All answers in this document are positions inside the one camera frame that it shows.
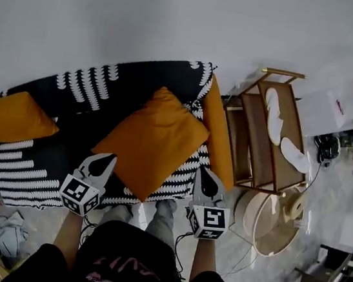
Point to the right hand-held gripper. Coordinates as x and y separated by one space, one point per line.
212 222

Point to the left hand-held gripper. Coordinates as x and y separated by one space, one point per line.
79 191

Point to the orange sofa with backrest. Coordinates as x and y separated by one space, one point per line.
220 136

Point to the large orange cushion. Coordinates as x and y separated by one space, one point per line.
155 140

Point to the small orange cushion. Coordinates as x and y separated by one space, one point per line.
13 117

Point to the person's right forearm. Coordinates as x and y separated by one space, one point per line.
205 255

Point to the person's left forearm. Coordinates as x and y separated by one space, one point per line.
67 235

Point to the person's left leg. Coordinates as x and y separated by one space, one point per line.
115 215

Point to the person's leg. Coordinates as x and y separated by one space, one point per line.
115 215
162 220

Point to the person's right leg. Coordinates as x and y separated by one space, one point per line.
162 220

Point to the wooden trolley shelf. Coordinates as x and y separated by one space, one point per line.
259 155

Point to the round beige floor fan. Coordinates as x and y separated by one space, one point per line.
276 229

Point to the white slipper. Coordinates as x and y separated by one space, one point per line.
273 118
295 155

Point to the person's black printed shirt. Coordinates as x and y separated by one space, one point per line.
127 260

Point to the black and white patterned blanket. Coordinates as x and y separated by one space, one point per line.
133 75

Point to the crumpled grey cloth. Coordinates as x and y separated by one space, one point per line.
11 234

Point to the white cardboard box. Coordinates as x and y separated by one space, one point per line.
324 112

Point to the dark wooden stool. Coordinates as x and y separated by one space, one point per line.
323 275

